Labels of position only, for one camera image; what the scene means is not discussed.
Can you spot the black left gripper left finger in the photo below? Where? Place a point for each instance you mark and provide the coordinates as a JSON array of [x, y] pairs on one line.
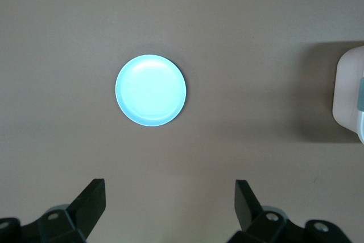
[[85, 211]]

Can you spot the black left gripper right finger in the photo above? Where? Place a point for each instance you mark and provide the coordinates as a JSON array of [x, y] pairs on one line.
[[250, 214]]

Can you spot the light blue round plate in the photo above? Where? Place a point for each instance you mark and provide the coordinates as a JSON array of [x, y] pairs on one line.
[[150, 90]]

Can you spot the white lidded box grey clasps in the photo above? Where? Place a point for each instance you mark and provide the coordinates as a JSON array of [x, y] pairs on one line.
[[345, 92]]

